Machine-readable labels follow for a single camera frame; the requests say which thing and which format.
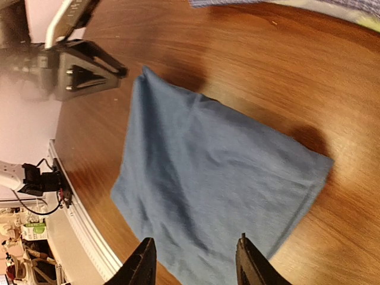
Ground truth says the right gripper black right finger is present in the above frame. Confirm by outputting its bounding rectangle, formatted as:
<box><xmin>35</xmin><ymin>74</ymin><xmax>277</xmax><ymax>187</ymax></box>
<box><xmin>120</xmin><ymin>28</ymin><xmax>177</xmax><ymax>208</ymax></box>
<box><xmin>236</xmin><ymin>233</ymin><xmax>291</xmax><ymax>285</ymax></box>

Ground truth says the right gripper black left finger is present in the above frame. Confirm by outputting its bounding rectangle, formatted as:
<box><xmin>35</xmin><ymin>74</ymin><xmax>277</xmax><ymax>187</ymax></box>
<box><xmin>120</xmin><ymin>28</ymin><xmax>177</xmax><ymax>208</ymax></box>
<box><xmin>104</xmin><ymin>237</ymin><xmax>157</xmax><ymax>285</ymax></box>

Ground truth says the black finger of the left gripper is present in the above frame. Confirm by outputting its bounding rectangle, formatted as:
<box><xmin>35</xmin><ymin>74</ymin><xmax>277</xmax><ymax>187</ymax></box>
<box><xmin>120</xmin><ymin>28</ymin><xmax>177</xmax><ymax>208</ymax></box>
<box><xmin>65</xmin><ymin>39</ymin><xmax>128</xmax><ymax>78</ymax></box>
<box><xmin>53</xmin><ymin>53</ymin><xmax>121</xmax><ymax>101</ymax></box>

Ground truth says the dark blue polo shirt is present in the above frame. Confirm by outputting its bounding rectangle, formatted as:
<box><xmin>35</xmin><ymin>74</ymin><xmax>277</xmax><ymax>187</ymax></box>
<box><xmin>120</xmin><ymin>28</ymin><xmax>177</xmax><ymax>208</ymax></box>
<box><xmin>111</xmin><ymin>67</ymin><xmax>333</xmax><ymax>284</ymax></box>

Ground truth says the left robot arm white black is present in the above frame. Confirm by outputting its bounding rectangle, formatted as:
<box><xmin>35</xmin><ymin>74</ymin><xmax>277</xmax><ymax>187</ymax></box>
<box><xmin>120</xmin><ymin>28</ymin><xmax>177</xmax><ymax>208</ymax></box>
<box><xmin>1</xmin><ymin>39</ymin><xmax>128</xmax><ymax>197</ymax></box>

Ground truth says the light patterned folded garment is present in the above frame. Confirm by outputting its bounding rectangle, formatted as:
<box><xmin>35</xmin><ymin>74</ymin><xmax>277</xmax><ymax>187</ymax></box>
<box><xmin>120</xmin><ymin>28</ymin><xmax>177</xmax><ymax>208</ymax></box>
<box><xmin>270</xmin><ymin>0</ymin><xmax>379</xmax><ymax>33</ymax></box>

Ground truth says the blue checked folded shirt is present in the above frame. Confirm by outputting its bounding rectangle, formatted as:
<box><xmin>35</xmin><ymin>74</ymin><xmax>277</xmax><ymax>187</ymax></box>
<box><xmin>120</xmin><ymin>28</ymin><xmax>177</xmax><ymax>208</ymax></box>
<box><xmin>189</xmin><ymin>0</ymin><xmax>379</xmax><ymax>17</ymax></box>

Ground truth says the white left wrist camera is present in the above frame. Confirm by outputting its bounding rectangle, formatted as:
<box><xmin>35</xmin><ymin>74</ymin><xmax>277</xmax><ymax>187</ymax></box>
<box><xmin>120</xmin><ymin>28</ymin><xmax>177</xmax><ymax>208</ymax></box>
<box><xmin>45</xmin><ymin>0</ymin><xmax>100</xmax><ymax>49</ymax></box>

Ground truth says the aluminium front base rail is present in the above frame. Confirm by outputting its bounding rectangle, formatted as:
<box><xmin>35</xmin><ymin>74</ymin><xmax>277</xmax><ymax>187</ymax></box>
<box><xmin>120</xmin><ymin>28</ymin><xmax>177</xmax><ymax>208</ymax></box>
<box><xmin>47</xmin><ymin>140</ymin><xmax>122</xmax><ymax>284</ymax></box>

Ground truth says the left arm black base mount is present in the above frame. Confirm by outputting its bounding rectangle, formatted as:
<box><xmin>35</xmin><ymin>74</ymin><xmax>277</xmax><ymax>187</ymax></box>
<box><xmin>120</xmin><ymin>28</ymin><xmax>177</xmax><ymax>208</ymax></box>
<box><xmin>53</xmin><ymin>158</ymin><xmax>73</xmax><ymax>208</ymax></box>

